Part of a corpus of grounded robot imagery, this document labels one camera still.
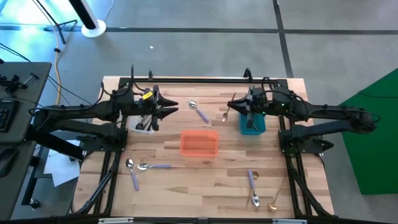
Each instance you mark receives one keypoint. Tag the grey desk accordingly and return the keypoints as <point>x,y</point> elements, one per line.
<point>31,93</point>

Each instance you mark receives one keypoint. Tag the black tripod stand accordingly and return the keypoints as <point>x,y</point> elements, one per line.
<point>58,25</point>

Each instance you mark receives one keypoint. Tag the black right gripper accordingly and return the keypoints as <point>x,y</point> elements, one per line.
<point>259,104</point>

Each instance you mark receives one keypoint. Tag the white pedestal black pole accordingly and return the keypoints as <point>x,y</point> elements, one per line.
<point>93,31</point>

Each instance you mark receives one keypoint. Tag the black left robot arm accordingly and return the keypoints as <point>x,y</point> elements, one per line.
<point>77,109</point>

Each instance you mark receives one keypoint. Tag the white paper sheets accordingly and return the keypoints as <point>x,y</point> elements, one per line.
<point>62,168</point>

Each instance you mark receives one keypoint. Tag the teal plastic bin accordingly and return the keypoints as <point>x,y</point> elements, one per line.
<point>261,129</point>

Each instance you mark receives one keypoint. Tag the black clamp tools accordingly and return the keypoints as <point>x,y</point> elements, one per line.
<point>12,84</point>

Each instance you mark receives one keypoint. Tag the orange plastic bin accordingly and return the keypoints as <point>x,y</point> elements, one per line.
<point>199,143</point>

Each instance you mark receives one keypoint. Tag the black metal table frame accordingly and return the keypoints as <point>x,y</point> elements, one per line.
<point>202,80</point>

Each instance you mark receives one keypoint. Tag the clear plastic bin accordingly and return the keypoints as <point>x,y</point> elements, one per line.
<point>134,130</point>

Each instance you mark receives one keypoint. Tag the black keyboard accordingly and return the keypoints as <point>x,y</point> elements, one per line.
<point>6,115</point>

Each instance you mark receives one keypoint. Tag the black diagonal bar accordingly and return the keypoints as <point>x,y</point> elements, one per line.
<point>62,150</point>

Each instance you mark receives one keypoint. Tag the white metal bracket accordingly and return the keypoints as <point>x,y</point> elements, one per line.
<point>289,221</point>
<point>115,220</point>

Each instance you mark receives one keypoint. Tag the green panel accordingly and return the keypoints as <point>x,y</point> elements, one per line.
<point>373,155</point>

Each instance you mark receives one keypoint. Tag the black frame clamp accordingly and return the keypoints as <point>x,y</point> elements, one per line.
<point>247,74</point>
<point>150,74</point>

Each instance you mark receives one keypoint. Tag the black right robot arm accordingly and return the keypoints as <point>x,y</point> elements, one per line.
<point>326,112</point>

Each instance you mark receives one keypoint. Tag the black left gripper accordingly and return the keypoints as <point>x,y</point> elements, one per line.
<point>149,105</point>

